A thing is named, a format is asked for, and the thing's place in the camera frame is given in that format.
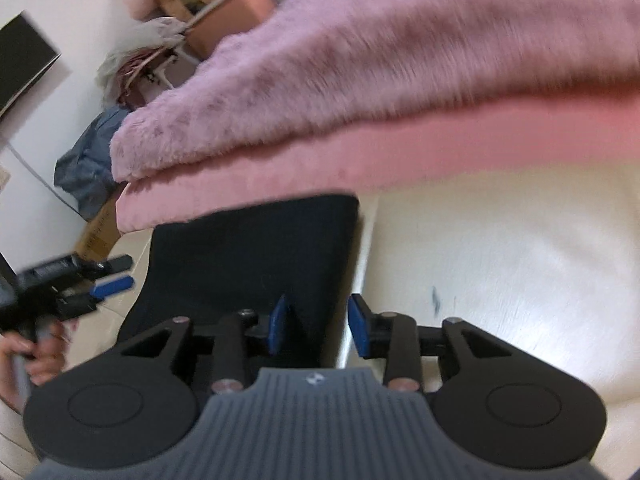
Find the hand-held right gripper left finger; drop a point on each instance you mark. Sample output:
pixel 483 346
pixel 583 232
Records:
pixel 277 327

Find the white crumpled cloth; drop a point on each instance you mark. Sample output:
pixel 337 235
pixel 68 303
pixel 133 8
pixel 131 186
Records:
pixel 135 40

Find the blue cloth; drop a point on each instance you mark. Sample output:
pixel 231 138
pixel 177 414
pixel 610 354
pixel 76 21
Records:
pixel 90 165

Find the maroon striped bag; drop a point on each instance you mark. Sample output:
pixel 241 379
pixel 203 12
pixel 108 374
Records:
pixel 137 67

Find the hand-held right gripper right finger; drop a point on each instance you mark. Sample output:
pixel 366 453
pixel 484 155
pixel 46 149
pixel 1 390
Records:
pixel 359 327

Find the black flat panel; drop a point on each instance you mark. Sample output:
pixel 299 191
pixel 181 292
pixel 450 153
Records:
pixel 20 60

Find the white metal rack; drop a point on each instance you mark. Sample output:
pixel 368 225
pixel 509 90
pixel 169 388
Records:
pixel 170 67

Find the black pants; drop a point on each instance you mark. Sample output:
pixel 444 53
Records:
pixel 250 250

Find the cream leather bed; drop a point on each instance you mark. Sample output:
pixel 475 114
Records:
pixel 500 260

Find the cardboard box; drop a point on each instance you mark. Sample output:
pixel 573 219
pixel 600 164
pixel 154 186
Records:
pixel 97 240

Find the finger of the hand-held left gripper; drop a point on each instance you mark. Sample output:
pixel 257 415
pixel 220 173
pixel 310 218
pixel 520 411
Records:
pixel 116 263
pixel 116 287

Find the pink bed sheet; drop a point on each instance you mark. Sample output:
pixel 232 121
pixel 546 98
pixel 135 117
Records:
pixel 400 150

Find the pink furry blanket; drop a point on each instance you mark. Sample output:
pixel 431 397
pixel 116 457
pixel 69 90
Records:
pixel 375 50

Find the person's left hand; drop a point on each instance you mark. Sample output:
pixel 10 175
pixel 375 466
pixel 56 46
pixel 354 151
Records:
pixel 47 355

